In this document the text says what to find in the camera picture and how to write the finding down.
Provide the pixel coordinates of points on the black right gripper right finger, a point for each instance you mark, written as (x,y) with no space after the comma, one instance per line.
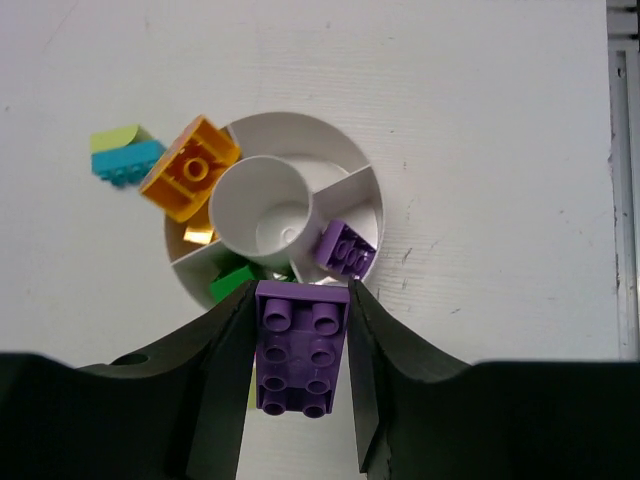
(421,413)

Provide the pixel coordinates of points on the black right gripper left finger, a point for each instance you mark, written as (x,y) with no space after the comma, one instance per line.
(174,409)

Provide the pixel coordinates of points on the green arch lego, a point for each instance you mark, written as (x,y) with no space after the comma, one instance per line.
(227,282)

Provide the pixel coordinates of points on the purple lego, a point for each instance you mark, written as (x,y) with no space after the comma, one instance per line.
(342,251)
(301,330)

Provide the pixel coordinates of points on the yellow butterfly lego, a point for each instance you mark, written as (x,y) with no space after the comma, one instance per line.
(182,180)

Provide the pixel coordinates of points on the yellow-green and teal long lego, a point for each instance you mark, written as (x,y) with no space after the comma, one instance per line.
(124,155)

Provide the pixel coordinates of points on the pale green curved lego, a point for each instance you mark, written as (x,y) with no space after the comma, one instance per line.
(252,402)

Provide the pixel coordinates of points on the yellow lego brick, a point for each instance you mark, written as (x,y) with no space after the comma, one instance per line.
(199,235)

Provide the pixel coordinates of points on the white round divided container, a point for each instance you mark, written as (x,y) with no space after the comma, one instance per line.
(302,172)

